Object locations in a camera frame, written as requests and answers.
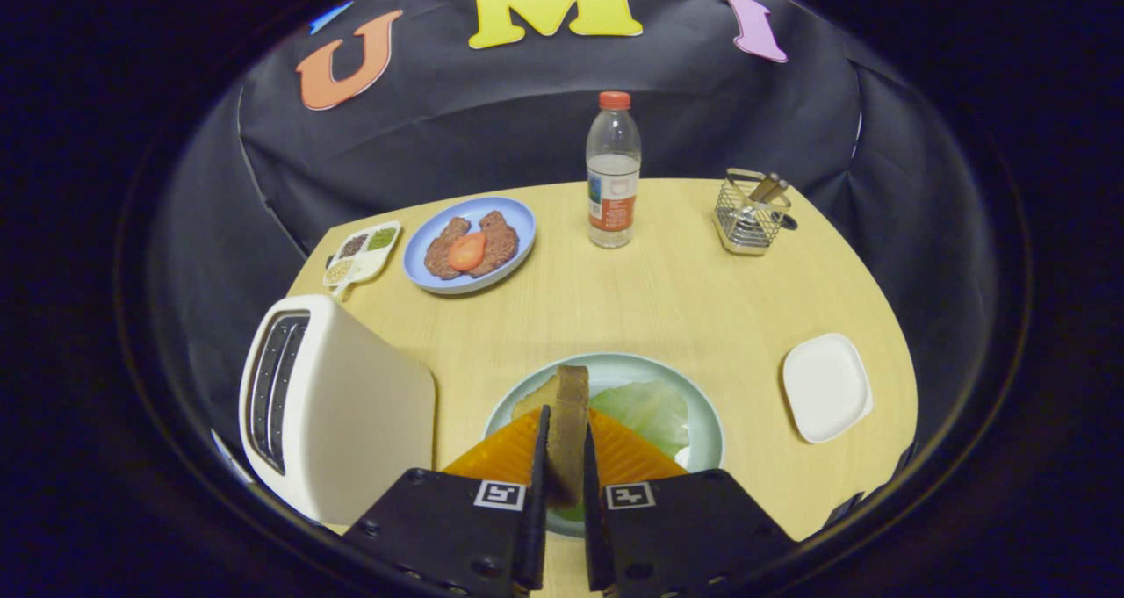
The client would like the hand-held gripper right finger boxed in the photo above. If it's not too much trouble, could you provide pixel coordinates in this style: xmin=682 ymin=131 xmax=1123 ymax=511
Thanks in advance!
xmin=582 ymin=407 xmax=798 ymax=597

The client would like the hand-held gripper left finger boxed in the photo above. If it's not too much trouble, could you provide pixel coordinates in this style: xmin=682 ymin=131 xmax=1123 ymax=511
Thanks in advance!
xmin=342 ymin=405 xmax=552 ymax=597

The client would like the brown toast slice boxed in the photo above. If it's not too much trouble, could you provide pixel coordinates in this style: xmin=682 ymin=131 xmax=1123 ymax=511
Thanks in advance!
xmin=544 ymin=365 xmax=591 ymax=507

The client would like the green lettuce leaf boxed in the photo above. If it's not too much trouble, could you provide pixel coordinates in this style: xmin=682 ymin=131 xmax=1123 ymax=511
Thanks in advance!
xmin=551 ymin=380 xmax=691 ymax=522

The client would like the bread slice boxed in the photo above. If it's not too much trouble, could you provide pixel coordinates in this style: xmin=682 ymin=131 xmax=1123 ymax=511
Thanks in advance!
xmin=511 ymin=371 xmax=563 ymax=423

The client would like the pale green plate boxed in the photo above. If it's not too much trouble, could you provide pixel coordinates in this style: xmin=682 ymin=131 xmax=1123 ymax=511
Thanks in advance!
xmin=481 ymin=352 xmax=726 ymax=537

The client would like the white toaster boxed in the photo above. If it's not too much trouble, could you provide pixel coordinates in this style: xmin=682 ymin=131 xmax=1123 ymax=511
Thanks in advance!
xmin=238 ymin=294 xmax=437 ymax=527

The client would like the red tomato slice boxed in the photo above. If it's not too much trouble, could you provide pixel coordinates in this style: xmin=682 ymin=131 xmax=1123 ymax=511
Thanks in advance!
xmin=447 ymin=232 xmax=488 ymax=272

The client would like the white square plate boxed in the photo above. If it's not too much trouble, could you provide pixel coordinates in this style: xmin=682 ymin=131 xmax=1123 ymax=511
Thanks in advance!
xmin=782 ymin=333 xmax=875 ymax=445

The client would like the blue plate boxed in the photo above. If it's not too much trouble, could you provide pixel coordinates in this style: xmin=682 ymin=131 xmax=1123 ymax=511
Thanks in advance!
xmin=403 ymin=196 xmax=537 ymax=296

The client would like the white divided seasoning tray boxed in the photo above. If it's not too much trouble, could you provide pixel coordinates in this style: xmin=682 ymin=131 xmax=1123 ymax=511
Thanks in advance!
xmin=321 ymin=220 xmax=403 ymax=299

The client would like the clear plastic water bottle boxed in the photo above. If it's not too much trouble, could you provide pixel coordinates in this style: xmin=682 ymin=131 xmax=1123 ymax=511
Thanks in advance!
xmin=586 ymin=91 xmax=643 ymax=249

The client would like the wire cutlery holder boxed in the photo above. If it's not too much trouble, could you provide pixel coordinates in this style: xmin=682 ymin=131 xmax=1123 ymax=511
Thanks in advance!
xmin=713 ymin=169 xmax=794 ymax=257

